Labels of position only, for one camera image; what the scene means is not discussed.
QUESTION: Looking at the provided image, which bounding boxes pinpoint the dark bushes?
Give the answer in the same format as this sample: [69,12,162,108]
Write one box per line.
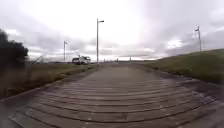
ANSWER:
[0,29,30,69]

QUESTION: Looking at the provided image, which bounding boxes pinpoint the grey pole on slope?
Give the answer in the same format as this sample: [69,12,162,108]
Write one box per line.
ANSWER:
[194,25,203,53]

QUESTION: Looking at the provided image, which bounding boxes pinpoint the wooden plank boardwalk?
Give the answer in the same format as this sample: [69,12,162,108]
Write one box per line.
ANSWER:
[0,63,224,128]

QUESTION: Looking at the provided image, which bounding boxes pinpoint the dry grass strip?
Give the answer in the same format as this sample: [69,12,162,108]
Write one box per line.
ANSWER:
[0,62,98,99]

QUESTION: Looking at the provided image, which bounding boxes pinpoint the short grey lamp post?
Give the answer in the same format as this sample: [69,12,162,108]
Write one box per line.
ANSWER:
[63,40,68,63]

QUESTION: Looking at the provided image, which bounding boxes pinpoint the green grass slope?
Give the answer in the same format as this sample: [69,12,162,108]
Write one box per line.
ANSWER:
[139,48,224,85]

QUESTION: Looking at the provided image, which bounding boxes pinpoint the white vehicle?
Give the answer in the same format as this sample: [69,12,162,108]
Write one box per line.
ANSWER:
[71,55,92,66]

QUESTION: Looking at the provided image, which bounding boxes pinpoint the tall grey lamp post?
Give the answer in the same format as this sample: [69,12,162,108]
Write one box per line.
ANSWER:
[96,18,105,65]

